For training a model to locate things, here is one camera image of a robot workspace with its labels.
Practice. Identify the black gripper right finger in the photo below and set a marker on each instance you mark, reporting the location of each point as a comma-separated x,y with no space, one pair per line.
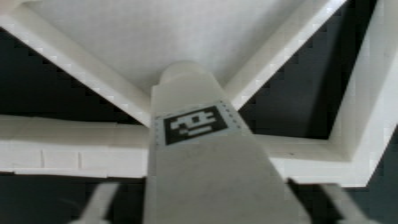
330,204

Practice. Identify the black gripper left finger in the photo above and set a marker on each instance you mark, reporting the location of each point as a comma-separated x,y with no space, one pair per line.
116,205

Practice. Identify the white leg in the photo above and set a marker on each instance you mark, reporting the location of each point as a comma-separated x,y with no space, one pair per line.
214,184

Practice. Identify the white desk top tray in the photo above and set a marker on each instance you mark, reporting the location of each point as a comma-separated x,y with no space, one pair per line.
115,39

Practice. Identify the white front fence bar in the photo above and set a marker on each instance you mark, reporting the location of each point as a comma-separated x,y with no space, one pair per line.
95,149

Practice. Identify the white fence bar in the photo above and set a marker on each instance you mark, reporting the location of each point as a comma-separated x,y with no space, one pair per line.
95,149
369,113

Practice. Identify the white right fence bar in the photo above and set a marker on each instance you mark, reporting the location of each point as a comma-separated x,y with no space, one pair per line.
369,113

